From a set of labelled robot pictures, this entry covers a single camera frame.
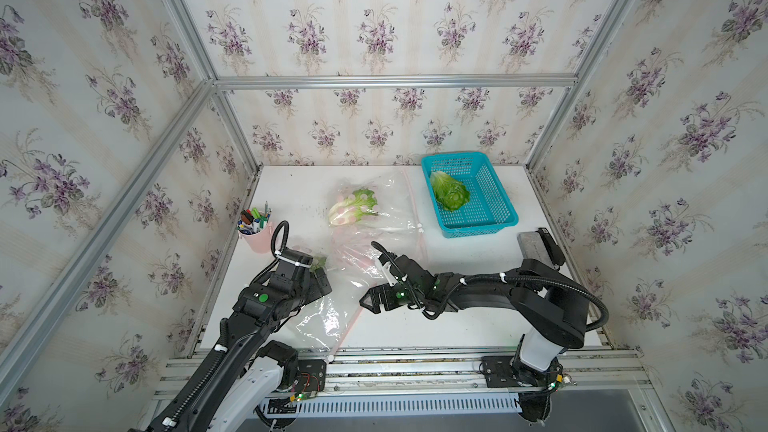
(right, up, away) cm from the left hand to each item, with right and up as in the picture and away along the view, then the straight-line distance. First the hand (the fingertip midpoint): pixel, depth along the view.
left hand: (316, 287), depth 78 cm
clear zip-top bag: (+22, +22, +27) cm, 41 cm away
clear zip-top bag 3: (+2, -10, +2) cm, 10 cm away
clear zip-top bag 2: (+10, +3, +10) cm, 15 cm away
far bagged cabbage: (+10, +22, +21) cm, 32 cm away
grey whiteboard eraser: (+68, +8, +18) cm, 71 cm away
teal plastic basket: (+56, +19, +29) cm, 66 cm away
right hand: (+16, -5, +5) cm, 17 cm away
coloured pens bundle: (-22, +16, +12) cm, 30 cm away
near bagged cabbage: (-1, +5, +8) cm, 9 cm away
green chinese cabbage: (+40, +25, +21) cm, 52 cm away
